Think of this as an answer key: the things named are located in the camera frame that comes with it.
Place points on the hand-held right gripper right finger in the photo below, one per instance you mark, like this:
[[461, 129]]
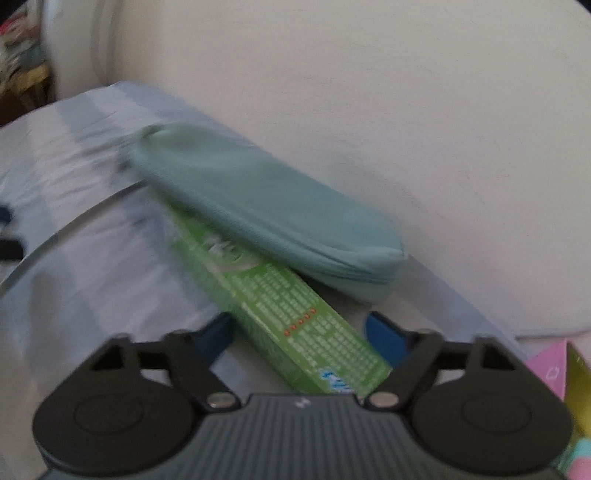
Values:
[[384, 338]]

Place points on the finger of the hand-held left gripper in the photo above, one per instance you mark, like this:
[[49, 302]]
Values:
[[10, 249]]

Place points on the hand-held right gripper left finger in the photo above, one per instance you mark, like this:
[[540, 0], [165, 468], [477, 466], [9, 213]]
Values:
[[218, 334]]

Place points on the green toothpaste box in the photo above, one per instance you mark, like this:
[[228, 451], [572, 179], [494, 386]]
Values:
[[300, 314]]

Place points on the pink biscuit tin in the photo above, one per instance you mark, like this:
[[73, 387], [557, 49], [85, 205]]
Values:
[[551, 369]]

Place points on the teal pencil case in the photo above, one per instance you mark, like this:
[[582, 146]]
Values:
[[258, 207]]

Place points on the colourful clutter pile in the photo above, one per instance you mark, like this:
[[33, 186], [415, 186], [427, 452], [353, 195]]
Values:
[[21, 50]]

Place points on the white door frame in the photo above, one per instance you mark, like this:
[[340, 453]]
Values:
[[76, 41]]

